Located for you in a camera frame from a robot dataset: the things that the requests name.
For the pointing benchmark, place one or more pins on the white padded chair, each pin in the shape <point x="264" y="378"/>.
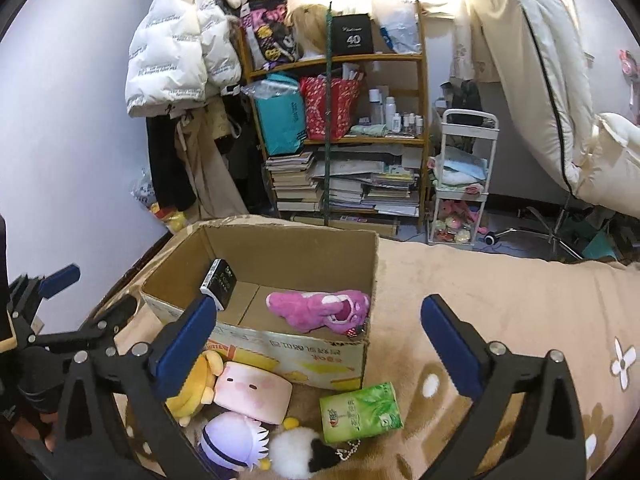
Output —
<point x="540" y="85"/>

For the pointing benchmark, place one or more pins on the pink bear plush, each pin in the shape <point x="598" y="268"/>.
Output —
<point x="300" y="307"/>

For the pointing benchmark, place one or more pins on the yellow plush toy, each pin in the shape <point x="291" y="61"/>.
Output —
<point x="197" y="385"/>

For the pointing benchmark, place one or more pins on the beige garment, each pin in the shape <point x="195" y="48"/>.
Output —
<point x="205" y="170"/>

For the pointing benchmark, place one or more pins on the mint green pouch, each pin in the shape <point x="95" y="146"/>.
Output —
<point x="367" y="130"/>

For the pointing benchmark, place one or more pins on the beige patterned blanket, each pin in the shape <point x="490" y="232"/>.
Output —
<point x="500" y="290"/>

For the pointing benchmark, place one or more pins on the pink pig plush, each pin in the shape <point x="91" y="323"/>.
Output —
<point x="250" y="390"/>

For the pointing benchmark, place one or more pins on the plastic bag of toys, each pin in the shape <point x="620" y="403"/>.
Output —
<point x="170" y="217"/>

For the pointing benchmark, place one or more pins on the green tissue pack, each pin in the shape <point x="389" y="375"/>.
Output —
<point x="360" y="410"/>

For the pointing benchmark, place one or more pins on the small black box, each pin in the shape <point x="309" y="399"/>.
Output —
<point x="222" y="280"/>

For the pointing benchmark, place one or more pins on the green pole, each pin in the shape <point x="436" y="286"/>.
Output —
<point x="328" y="160"/>

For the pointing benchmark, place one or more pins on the printed tote bag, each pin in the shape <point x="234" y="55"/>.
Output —
<point x="265" y="30"/>

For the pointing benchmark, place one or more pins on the teal bag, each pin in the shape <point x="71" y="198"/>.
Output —
<point x="280" y="120"/>

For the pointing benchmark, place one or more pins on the blue white cloth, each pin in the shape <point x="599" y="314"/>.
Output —
<point x="462" y="167"/>

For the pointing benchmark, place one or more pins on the red patterned bag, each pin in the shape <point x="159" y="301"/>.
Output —
<point x="325" y="110"/>

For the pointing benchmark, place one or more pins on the black printed box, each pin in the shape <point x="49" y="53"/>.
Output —
<point x="352" y="35"/>

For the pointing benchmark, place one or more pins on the dark bag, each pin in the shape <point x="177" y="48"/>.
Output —
<point x="462" y="95"/>

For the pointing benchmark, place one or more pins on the blond wig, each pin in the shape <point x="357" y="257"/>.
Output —
<point x="307" y="25"/>

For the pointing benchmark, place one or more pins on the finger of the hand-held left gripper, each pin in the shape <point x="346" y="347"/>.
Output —
<point x="107" y="327"/>
<point x="60" y="277"/>

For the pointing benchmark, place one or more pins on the stack of books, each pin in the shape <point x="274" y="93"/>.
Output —
<point x="300" y="180"/>

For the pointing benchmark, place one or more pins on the white puffer jacket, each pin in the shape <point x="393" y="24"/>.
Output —
<point x="170" y="35"/>

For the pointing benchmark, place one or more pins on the person's left hand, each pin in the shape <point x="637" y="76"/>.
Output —
<point x="27" y="430"/>

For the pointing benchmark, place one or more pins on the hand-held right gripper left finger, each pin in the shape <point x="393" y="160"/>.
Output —
<point x="185" y="350"/>

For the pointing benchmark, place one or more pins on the pink wall ornament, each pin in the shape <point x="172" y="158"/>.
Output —
<point x="630" y="65"/>

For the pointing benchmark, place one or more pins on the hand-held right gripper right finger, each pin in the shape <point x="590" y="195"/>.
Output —
<point x="450" y="350"/>

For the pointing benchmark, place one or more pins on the pink soft toy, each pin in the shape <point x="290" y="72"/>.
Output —
<point x="457" y="210"/>

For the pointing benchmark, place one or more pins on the wooden shelf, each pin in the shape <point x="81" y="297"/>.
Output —
<point x="350" y="59"/>

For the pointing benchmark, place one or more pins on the clear plastic bag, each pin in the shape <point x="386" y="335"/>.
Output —
<point x="400" y="30"/>

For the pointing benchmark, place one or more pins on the white rolling cart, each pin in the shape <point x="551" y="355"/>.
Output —
<point x="470" y="112"/>

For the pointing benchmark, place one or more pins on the purple-haired plush doll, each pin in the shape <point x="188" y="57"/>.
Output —
<point x="230" y="437"/>

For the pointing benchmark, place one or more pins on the cardboard box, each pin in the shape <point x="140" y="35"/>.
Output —
<point x="300" y="355"/>

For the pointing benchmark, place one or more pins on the group of cosmetic bottles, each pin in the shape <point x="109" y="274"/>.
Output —
<point x="390" y="110"/>

